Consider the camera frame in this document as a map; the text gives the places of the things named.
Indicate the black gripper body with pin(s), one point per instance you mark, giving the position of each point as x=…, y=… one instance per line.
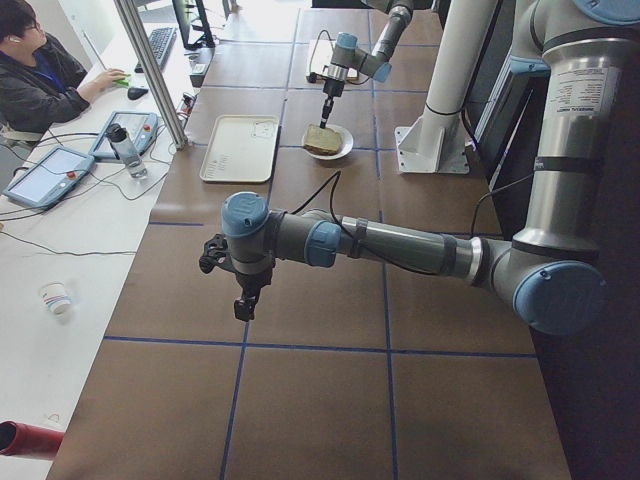
x=330, y=88
x=251, y=284

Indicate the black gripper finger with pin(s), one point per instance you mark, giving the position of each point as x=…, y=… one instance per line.
x=326, y=111
x=244, y=308

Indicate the brown bread slice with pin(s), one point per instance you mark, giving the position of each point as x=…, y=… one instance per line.
x=322, y=138

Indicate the white round plate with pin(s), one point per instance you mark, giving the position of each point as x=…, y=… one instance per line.
x=347, y=143

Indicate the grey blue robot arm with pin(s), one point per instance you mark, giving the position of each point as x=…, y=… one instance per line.
x=545, y=272
x=346, y=55

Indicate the wooden cutting board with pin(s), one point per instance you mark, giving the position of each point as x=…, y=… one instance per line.
x=318, y=60

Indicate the cream bear serving tray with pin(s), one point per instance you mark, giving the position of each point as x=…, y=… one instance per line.
x=241, y=149

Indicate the black monitor stand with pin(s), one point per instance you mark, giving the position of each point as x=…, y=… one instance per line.
x=193, y=24

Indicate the black keyboard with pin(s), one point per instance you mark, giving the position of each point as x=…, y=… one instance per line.
x=161, y=41

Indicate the far blue teach pendant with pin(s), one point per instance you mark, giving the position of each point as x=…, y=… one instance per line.
x=142, y=128

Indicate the blue teach pendant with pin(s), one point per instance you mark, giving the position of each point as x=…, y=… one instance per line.
x=142, y=128
x=55, y=175

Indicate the paper cup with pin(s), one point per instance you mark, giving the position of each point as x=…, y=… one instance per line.
x=55, y=297

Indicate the black computer mouse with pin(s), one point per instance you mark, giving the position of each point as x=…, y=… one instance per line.
x=136, y=93

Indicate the clear water bottle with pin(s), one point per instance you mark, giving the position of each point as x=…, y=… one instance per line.
x=125, y=150

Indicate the green object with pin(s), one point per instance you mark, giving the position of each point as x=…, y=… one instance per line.
x=123, y=81

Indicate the near blue teach pendant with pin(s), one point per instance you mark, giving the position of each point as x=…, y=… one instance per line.
x=55, y=175

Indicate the red cylinder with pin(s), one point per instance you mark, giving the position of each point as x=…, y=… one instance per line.
x=28, y=441

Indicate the seated person in black jacket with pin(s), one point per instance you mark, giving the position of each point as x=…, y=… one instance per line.
x=41, y=82

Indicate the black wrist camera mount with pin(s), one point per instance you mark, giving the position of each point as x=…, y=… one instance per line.
x=216, y=254

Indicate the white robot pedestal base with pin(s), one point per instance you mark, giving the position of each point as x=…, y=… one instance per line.
x=435, y=143

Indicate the aluminium frame post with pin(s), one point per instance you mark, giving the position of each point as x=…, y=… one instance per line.
x=136, y=32

